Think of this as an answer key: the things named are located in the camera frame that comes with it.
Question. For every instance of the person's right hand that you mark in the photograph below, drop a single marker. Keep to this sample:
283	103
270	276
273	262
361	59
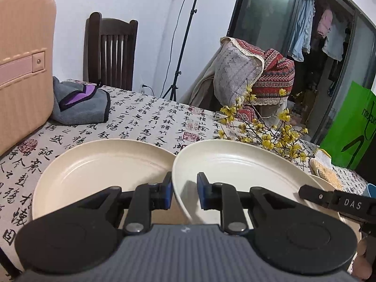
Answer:
365	258

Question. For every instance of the studio light on stand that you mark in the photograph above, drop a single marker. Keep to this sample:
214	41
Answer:
192	11

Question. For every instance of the blue bowl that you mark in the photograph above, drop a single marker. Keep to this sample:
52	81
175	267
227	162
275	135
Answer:
370	190

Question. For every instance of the hanging white garment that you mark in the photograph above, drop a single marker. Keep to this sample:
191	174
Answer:
336	44

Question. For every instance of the dark framed glass door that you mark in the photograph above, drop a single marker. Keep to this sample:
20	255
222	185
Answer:
258	14

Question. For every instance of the hanging blue shirt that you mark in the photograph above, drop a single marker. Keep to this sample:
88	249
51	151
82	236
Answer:
302	29

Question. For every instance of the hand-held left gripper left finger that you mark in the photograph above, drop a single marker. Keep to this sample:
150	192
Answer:
168	194

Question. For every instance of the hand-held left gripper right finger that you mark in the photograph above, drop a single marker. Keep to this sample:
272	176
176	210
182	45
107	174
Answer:
201	192

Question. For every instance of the red patterned blanket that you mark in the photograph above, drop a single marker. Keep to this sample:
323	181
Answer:
273	70

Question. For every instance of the pink suitcase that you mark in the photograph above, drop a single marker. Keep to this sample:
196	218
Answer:
23	50

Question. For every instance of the green paper bag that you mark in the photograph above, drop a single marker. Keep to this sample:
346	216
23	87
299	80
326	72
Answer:
346	108

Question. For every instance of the grey purple cloth pouch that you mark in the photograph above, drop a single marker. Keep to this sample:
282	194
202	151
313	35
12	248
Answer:
82	105

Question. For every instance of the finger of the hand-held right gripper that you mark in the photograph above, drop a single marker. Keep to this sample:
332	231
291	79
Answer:
317	196

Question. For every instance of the hanging pink garment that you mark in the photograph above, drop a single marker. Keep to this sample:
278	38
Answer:
324	23

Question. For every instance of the yellow flower branch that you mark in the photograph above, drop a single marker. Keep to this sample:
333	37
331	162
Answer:
267	144

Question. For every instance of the dark wooden chair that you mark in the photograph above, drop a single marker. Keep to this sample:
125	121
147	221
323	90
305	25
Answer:
95	50

